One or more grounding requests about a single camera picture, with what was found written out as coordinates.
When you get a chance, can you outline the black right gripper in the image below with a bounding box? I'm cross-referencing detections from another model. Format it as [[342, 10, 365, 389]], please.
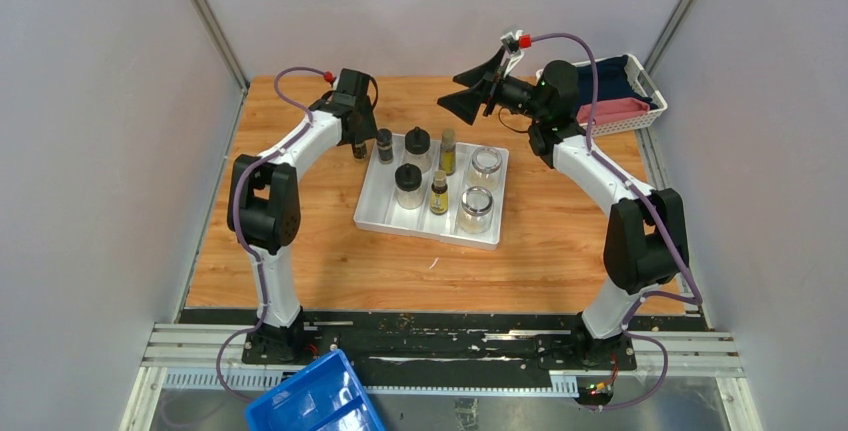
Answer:
[[439, 46, 548, 126]]

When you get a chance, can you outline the small dark spice jar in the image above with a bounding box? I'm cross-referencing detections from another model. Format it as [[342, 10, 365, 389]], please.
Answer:
[[376, 128, 394, 165], [351, 142, 368, 162]]

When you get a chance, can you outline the glass jar with grains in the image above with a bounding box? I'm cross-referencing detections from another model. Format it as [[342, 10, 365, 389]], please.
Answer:
[[466, 147, 503, 193]]

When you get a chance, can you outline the yellow label sauce bottle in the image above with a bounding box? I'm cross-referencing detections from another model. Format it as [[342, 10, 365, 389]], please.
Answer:
[[429, 170, 449, 216], [439, 128, 456, 176]]

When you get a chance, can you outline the black lid bead jar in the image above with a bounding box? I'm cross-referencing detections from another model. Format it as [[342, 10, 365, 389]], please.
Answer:
[[403, 127, 432, 174], [394, 163, 424, 210]]

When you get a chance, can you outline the glass jar front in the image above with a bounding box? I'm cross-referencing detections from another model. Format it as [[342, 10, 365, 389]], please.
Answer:
[[457, 186, 494, 235]]

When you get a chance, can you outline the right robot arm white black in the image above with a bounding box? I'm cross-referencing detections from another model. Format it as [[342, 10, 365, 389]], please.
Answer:
[[437, 49, 688, 369]]

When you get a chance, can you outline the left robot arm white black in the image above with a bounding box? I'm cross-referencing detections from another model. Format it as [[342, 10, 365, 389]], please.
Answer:
[[227, 68, 379, 364]]

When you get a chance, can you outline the white divided organizer tray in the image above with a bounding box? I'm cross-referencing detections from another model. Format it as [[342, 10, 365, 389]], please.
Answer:
[[354, 133, 510, 250]]

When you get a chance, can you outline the pink cloth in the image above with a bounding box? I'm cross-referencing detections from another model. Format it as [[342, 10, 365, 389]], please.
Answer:
[[594, 97, 651, 126]]

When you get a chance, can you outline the navy blue cloth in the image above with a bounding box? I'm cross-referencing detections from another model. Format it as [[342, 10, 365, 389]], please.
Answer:
[[576, 55, 658, 110]]

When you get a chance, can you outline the white plastic basket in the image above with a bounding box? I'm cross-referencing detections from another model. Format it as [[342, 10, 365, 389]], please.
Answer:
[[535, 52, 669, 139]]

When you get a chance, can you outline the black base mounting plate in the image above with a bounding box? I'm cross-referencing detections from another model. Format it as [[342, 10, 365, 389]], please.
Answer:
[[241, 310, 636, 389]]

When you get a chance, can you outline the blue plastic bin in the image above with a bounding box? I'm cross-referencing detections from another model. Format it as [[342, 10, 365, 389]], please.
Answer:
[[245, 350, 386, 431]]

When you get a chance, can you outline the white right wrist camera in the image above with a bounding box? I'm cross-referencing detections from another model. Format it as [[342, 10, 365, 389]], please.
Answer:
[[500, 29, 533, 76]]

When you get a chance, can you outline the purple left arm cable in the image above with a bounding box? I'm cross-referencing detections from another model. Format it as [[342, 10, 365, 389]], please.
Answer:
[[215, 66, 329, 404]]

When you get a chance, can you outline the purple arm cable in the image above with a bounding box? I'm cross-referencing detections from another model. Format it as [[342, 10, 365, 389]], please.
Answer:
[[529, 32, 704, 413], [215, 66, 329, 404]]

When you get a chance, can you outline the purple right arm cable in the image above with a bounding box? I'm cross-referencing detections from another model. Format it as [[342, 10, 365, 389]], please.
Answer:
[[529, 32, 704, 413]]

